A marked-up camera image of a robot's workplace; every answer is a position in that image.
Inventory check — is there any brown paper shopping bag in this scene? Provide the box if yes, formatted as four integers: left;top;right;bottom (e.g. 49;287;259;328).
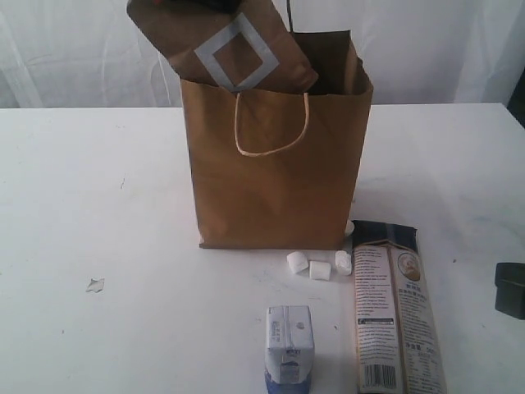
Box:
180;30;373;250

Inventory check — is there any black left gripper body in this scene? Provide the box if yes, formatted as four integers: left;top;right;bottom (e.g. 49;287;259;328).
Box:
151;0;242;15

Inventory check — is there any torn kraft paper pouch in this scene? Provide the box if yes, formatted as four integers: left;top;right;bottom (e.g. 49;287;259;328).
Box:
126;1;317;94

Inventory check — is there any white marshmallow by bag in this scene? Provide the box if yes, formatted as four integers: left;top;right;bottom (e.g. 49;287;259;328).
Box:
345;220;354;236

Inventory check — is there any long noodle package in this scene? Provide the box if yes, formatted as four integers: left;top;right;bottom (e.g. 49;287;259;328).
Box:
352;221;447;393

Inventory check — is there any white blue milk carton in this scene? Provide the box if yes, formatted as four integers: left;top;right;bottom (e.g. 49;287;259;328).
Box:
264;305;315;394

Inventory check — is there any small torn paper scrap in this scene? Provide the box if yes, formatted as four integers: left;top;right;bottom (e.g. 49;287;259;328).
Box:
85;278;105;293

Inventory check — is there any white marshmallow right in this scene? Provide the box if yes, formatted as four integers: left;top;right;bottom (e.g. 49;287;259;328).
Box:
335;250;353;276

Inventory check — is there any white marshmallow left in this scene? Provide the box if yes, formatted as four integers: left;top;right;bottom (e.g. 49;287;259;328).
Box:
286;251;309;274

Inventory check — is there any white marshmallow middle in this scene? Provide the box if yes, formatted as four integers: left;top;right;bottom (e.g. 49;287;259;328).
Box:
309;260;331;282

